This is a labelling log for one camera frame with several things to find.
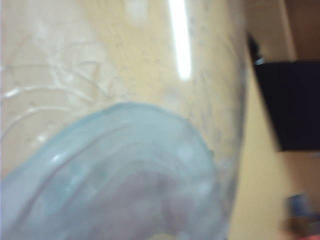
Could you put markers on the light wooden shelf cabinet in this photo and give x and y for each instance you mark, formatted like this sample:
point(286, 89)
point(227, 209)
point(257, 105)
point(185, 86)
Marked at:
point(275, 25)

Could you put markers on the small blue cup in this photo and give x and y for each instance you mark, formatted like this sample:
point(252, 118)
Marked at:
point(298, 205)

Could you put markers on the black cabinet key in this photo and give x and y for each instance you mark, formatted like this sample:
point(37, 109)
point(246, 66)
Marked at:
point(255, 48)

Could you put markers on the black office chair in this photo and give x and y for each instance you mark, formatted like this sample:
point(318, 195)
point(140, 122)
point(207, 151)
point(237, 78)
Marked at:
point(295, 105)

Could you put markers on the clear water bottle red label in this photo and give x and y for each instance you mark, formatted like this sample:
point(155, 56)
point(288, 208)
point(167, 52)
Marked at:
point(125, 100)

